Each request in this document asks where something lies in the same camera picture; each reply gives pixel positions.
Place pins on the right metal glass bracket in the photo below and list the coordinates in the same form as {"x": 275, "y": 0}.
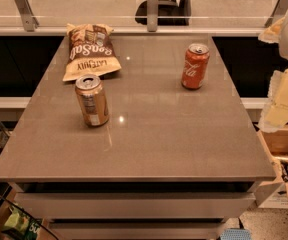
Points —
{"x": 279, "y": 12}

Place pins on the metal glass bracket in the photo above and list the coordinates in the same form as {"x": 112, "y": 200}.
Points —
{"x": 29, "y": 21}
{"x": 152, "y": 15}
{"x": 279, "y": 12}

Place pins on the black office chair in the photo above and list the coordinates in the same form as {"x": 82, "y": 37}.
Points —
{"x": 173, "y": 12}

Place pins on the gold orange soda can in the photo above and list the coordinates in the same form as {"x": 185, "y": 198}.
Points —
{"x": 92, "y": 100}

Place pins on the green snack bag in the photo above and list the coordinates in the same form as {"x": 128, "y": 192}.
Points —
{"x": 20, "y": 226}

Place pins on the sea salt chips bag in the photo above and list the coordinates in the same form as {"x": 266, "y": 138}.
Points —
{"x": 90, "y": 51}

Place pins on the blue perforated object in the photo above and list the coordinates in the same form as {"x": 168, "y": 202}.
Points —
{"x": 235, "y": 234}

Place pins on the red cola can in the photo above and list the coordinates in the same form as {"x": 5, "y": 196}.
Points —
{"x": 195, "y": 65}

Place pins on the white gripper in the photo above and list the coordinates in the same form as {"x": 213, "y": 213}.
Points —
{"x": 275, "y": 114}

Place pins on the grey drawer cabinet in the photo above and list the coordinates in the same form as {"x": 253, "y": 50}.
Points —
{"x": 169, "y": 164}

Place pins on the left metal glass bracket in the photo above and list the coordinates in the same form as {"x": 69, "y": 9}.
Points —
{"x": 29, "y": 21}

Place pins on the middle metal glass bracket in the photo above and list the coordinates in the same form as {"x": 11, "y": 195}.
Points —
{"x": 152, "y": 15}

